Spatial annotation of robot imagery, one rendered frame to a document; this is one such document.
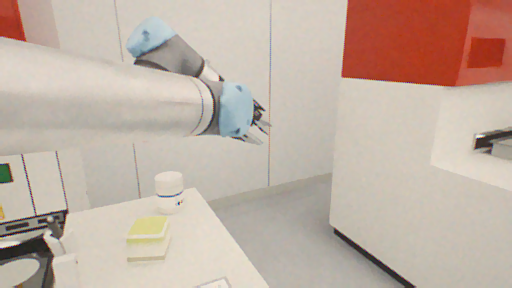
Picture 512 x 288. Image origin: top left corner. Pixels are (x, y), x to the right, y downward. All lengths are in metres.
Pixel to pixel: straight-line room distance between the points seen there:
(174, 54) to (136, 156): 1.99
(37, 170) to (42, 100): 0.70
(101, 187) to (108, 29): 1.13
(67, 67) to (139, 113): 0.06
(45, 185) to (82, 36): 1.55
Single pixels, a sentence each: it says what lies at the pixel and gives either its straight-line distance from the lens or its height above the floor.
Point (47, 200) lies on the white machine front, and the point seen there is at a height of 1.01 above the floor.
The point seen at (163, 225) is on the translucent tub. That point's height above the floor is 1.03.
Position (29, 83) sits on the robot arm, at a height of 1.35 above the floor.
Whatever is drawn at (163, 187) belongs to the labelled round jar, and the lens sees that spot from 0.80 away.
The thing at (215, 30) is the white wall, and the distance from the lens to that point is 2.50.
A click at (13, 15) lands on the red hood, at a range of 0.82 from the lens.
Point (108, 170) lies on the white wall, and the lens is 2.48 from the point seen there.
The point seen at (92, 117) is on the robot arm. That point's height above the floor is 1.33.
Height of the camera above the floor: 1.37
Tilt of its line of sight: 16 degrees down
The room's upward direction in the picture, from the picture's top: straight up
